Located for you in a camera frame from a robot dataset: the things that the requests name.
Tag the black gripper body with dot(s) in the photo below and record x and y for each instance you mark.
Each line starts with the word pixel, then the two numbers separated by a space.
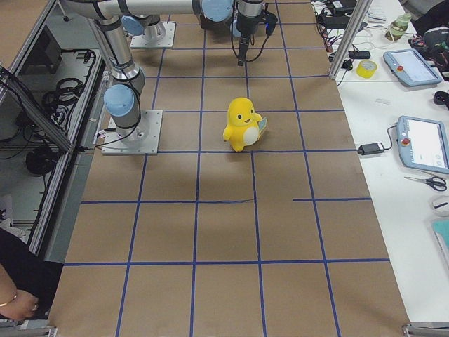
pixel 245 25

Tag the person's forearm with bangle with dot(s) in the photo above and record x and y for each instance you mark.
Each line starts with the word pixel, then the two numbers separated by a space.
pixel 8 289

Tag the person's hand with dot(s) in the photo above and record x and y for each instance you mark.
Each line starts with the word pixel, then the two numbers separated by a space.
pixel 22 307

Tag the yellow plush dinosaur toy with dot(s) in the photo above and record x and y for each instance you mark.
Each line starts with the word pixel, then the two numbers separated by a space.
pixel 244 125

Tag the yellow tape roll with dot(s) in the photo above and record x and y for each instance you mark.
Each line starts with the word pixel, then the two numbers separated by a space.
pixel 366 69

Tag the green bottle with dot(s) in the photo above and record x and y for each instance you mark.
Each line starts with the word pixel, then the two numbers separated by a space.
pixel 398 27

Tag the upper teach pendant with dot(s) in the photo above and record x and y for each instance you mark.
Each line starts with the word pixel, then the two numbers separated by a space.
pixel 411 68

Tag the teach pendant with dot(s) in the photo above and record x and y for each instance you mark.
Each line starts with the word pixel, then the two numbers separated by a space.
pixel 422 144
pixel 411 68

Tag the black power adapter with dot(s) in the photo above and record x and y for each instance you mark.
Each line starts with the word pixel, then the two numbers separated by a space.
pixel 370 148

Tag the lower teach pendant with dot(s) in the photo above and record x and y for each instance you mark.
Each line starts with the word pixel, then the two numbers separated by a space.
pixel 422 144

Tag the black scissors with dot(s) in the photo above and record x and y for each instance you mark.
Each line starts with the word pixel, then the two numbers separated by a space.
pixel 435 182

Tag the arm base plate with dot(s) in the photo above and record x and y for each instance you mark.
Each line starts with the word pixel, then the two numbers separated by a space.
pixel 158 36
pixel 142 140

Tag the aluminium frame post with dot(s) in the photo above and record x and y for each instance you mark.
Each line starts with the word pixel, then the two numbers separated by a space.
pixel 359 12

